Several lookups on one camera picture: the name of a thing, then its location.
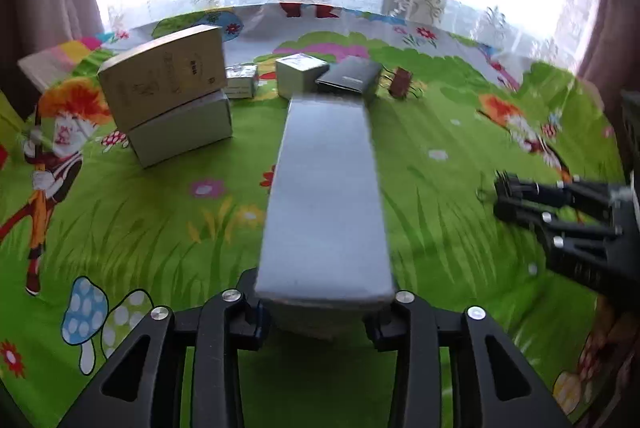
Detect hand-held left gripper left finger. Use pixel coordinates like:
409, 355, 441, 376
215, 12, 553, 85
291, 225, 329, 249
57, 267, 273, 428

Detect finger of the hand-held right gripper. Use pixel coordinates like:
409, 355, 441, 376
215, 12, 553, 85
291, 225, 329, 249
494, 171, 622, 222
542, 221, 640, 304

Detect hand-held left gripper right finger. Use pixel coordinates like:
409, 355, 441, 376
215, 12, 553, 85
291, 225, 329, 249
364, 291, 573, 428

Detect white barcode box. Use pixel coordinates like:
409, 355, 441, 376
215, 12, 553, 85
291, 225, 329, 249
254, 92, 396, 340

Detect green cartoon printed bedsheet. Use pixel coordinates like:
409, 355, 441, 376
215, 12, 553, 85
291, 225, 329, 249
0, 3, 640, 428

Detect small brown box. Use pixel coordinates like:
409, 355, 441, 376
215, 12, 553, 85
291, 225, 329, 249
389, 67, 413, 100

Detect large white box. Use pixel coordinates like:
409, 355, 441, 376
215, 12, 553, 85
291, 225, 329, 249
127, 89, 234, 169

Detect black box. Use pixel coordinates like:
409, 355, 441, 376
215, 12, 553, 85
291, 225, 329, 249
315, 57, 385, 102

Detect small white box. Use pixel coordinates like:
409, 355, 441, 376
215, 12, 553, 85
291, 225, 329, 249
223, 64, 260, 99

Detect white box with label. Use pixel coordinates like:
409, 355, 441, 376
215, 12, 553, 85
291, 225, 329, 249
275, 53, 331, 102

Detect large beige box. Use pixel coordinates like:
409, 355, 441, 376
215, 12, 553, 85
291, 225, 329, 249
97, 24, 227, 131

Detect colourful block quilt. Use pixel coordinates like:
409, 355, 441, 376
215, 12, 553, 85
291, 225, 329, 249
0, 88, 26, 169

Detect colourful striped pillow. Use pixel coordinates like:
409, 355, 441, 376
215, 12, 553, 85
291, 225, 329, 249
17, 36, 118, 92

